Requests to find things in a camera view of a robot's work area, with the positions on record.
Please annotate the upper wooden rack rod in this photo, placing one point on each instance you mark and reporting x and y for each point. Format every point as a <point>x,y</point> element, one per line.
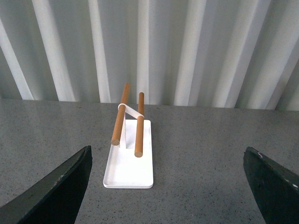
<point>116,137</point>

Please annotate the white pleated curtain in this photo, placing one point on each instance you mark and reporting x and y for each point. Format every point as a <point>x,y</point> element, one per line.
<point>214,53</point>

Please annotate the wooden rack rod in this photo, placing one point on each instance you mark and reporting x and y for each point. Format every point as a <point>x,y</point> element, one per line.
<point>140,127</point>
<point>116,137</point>

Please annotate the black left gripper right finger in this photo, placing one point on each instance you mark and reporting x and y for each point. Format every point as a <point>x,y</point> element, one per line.
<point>274,187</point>

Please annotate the white towel rack tray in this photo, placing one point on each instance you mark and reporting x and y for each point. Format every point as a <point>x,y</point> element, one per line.
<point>123,169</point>

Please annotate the lower wooden rack rod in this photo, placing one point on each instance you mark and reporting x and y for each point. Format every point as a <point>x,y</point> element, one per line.
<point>140,127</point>

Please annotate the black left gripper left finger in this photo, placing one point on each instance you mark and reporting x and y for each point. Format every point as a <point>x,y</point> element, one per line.
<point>55,199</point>

